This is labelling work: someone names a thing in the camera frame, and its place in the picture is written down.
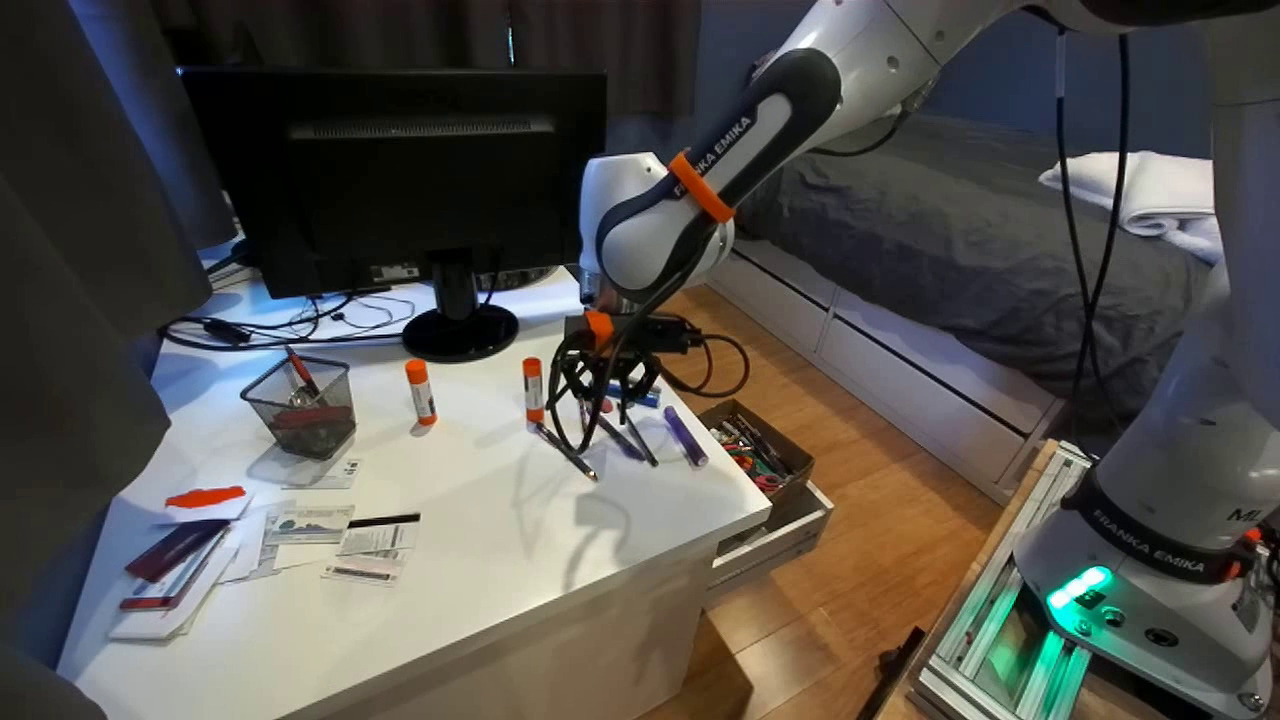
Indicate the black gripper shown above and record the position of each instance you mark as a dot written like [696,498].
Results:
[616,352]

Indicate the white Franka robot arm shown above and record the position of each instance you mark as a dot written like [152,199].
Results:
[745,133]

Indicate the glue stick orange cap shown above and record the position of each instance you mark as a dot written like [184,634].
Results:
[535,388]
[420,395]

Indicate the dark blue pen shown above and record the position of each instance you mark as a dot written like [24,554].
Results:
[643,440]

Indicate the purple marker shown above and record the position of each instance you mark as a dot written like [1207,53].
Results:
[687,439]

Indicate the open white drawer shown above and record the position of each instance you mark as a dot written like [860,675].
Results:
[775,536]

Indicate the black marker pen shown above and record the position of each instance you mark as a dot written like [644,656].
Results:
[385,520]

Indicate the white drawer cabinet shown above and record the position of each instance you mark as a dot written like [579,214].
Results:
[600,654]

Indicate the white printed card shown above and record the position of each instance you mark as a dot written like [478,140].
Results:
[367,549]
[304,536]

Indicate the black mesh pen cup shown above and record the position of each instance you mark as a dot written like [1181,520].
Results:
[304,426]

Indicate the red pen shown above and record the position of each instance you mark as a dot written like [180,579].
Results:
[303,376]

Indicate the black computer monitor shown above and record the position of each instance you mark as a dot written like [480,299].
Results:
[400,172]

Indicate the grey plastic storage bins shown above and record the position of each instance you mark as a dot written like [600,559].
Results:
[922,384]

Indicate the dark grey bed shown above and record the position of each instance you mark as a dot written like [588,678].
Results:
[935,227]

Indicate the orange marker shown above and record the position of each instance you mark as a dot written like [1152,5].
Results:
[207,498]

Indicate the white pillow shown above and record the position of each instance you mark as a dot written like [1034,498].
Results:
[1134,192]

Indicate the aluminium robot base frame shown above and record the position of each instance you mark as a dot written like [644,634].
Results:
[1014,643]

